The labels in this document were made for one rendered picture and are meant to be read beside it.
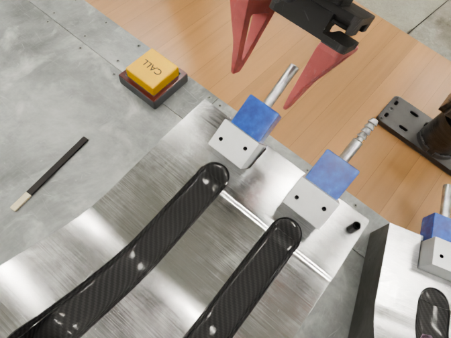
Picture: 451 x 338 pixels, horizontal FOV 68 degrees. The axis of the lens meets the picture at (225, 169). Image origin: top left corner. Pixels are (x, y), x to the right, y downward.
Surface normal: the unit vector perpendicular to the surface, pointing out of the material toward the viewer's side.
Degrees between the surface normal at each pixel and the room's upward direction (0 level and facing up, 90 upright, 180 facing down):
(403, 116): 0
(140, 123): 0
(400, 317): 11
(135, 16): 0
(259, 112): 33
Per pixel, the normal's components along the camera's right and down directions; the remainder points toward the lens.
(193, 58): 0.09, -0.42
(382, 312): 0.17, -0.59
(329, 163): -0.29, 0.04
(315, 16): -0.51, 0.38
